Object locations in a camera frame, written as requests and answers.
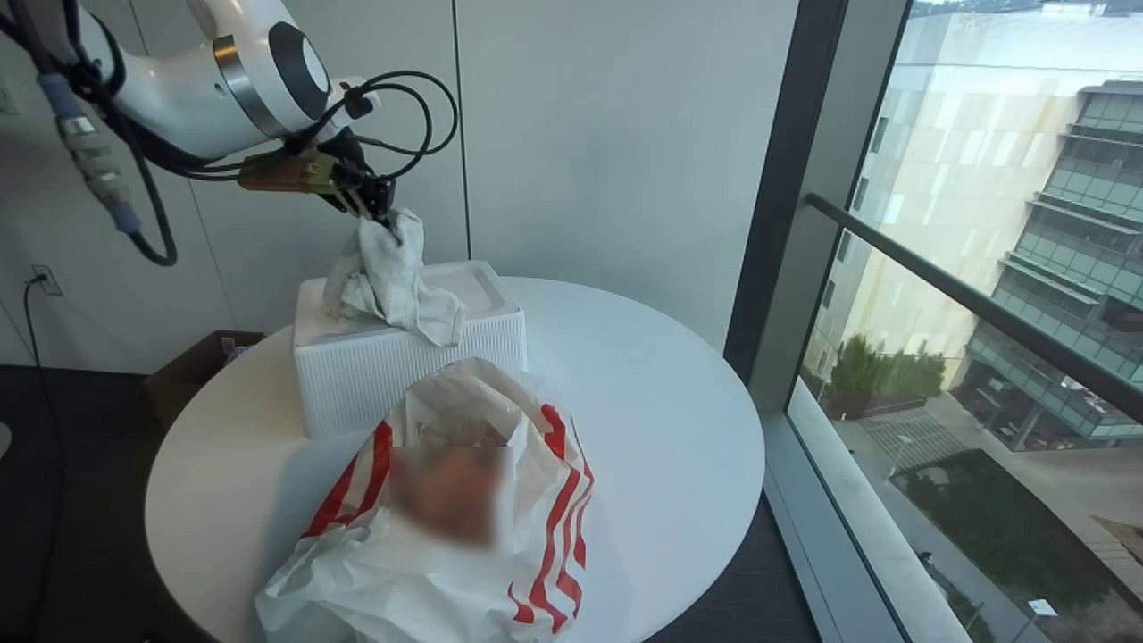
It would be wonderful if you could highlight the metal balcony railing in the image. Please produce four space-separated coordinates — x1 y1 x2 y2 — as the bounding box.
801 189 1143 429

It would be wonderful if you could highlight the thin black camera cable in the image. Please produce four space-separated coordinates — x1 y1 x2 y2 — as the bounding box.
337 69 466 195

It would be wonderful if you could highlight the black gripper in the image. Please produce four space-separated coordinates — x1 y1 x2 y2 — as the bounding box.
311 123 409 232

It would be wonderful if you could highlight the white red-printed plastic bag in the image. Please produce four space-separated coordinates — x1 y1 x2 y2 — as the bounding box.
252 354 601 643

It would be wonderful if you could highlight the dark window frame post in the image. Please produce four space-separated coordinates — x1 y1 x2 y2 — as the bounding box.
723 0 918 418

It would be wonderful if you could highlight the olive wrist camera bar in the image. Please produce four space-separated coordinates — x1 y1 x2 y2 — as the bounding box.
233 151 346 200

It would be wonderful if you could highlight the white plastic storage box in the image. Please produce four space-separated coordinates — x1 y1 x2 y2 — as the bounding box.
290 258 530 444

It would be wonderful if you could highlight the glass office building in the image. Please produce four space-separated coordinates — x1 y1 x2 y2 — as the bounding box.
961 75 1143 448

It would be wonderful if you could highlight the thin black power cord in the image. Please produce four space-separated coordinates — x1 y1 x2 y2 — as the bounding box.
18 279 52 376

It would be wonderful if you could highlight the thick grey robot cable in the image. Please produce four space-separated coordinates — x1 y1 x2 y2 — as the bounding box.
34 69 183 270

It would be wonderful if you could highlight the white wall outlet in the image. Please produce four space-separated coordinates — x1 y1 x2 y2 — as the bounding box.
25 261 66 302

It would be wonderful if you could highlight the peach shirt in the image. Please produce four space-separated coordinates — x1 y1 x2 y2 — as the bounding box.
397 429 511 552

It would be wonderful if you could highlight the white terry towel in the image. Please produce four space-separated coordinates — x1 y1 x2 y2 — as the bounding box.
318 207 467 351

